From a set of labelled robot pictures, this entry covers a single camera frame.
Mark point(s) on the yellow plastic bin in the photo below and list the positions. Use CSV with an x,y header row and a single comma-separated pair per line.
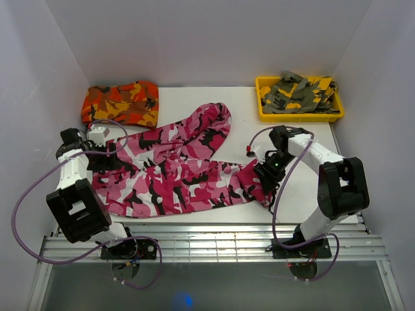
x,y
267,81

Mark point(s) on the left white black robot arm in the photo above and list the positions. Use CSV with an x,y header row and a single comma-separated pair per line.
x,y
77,208

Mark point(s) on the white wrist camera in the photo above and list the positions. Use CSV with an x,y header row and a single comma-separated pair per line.
x,y
254,151
98,135

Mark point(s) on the aluminium rail frame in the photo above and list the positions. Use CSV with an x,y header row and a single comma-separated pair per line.
x,y
219,261

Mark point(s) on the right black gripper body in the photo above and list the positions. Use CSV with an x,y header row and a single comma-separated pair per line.
x,y
273,167

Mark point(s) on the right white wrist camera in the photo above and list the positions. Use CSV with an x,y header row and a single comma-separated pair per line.
x,y
254,151

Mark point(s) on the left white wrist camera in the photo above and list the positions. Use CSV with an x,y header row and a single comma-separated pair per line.
x,y
98,135

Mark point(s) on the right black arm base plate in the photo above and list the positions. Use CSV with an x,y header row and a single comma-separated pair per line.
x,y
315,250

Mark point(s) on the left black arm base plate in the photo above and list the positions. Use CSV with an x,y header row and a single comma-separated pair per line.
x,y
141,248

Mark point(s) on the orange camouflage folded trousers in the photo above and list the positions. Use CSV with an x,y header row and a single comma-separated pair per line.
x,y
134,104

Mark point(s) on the green yellow camouflage trousers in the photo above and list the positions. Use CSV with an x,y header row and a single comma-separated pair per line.
x,y
297,94

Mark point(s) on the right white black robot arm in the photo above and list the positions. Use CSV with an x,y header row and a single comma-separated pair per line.
x,y
342,189

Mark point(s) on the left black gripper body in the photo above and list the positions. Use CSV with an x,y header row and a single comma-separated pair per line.
x,y
101,162

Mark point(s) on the pink camouflage trousers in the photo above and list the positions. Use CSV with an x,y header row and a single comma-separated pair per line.
x,y
170,170

